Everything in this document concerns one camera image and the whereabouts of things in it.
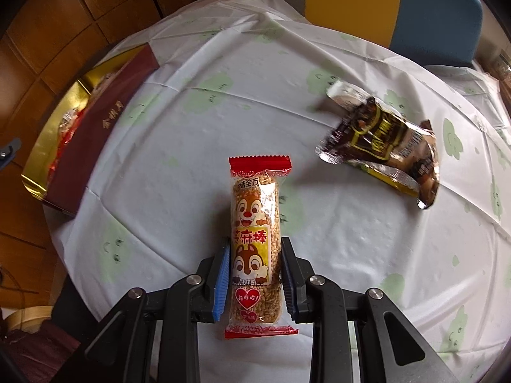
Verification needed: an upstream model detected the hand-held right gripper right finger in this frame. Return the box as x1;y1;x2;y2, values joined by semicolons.
279;237;460;383

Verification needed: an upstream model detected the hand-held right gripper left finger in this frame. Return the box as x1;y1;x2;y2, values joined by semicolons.
84;245;231;383

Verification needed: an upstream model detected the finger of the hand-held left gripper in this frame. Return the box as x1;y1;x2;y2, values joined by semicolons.
0;138;21;168

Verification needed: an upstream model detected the red snack packet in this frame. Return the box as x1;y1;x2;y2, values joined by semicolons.
47;125;82;178

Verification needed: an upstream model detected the sesame bar packet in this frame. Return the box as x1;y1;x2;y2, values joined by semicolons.
224;155;299;340

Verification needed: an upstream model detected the gold tin box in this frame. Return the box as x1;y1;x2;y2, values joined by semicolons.
21;44;160;218

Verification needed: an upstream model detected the yellow snack packet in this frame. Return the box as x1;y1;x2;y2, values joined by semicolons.
347;160;422;196

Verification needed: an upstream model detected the light wooden round stool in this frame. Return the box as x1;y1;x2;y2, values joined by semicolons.
4;305;54;332

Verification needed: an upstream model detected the dark brown snack packet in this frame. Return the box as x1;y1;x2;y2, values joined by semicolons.
315;80;440;210

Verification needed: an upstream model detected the white green-patterned tablecloth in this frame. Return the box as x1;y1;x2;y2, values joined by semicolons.
44;0;511;383

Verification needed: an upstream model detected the dark red cushion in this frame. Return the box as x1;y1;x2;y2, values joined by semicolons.
0;319;92;368

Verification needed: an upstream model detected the grey yellow blue chair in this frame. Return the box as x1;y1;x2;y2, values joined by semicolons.
235;0;484;68

